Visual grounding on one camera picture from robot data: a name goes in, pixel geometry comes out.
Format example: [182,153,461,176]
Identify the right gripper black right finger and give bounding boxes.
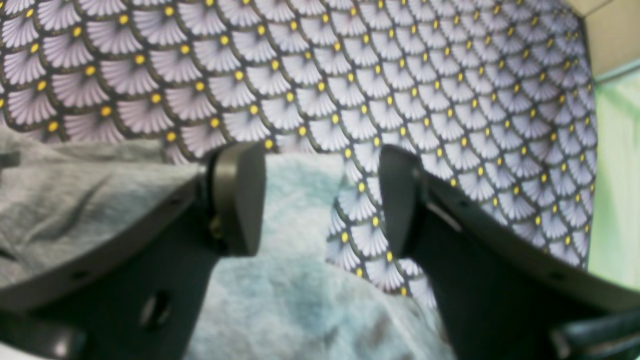
[378,145,640,360]

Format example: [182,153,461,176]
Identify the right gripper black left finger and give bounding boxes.
[1,142,266,360]

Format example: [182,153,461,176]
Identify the light grey T-shirt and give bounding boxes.
[1,128,455,360]

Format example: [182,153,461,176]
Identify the fan-patterned table cloth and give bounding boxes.
[1,0,598,303]

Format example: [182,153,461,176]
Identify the beige cardboard box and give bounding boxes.
[566,0,640,83]

